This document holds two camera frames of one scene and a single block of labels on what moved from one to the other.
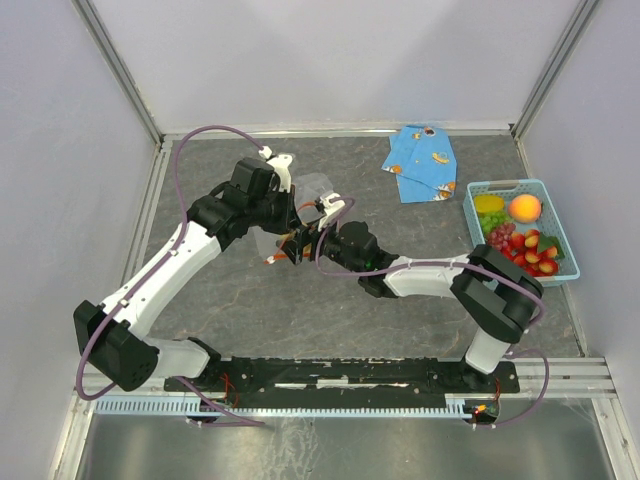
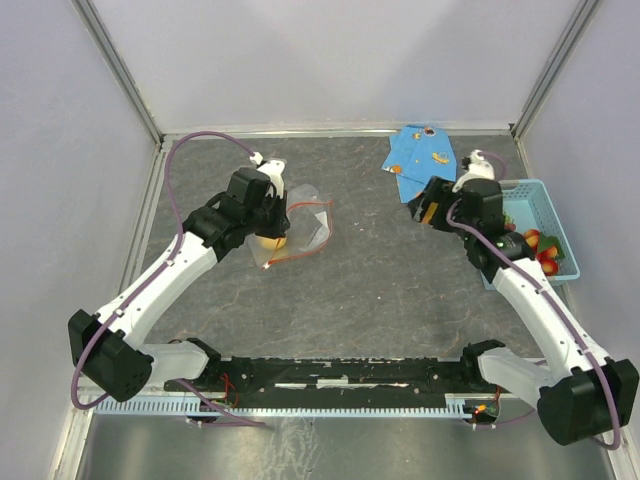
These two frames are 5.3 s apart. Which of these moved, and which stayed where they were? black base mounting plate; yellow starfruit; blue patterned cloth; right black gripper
Moved: yellow starfruit; right black gripper
Stayed: black base mounting plate; blue patterned cloth
